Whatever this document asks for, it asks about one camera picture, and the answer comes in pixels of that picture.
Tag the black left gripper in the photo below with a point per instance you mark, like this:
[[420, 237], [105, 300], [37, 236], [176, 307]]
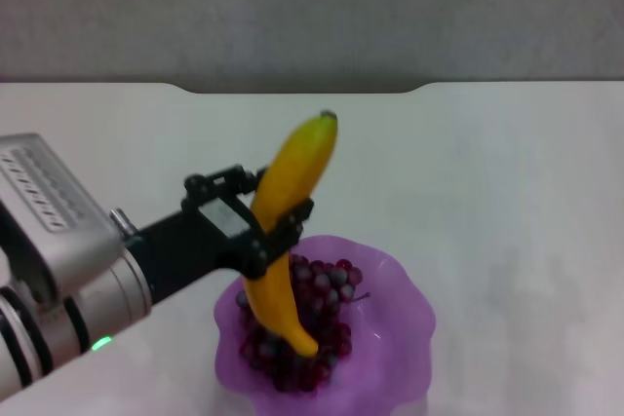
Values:
[[185, 250]]

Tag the dark red grape bunch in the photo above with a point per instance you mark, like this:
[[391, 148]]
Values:
[[331, 289]]

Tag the purple wavy plastic plate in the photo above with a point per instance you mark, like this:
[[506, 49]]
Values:
[[395, 338]]

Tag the yellow banana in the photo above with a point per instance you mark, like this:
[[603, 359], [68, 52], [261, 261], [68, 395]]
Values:
[[287, 182]]

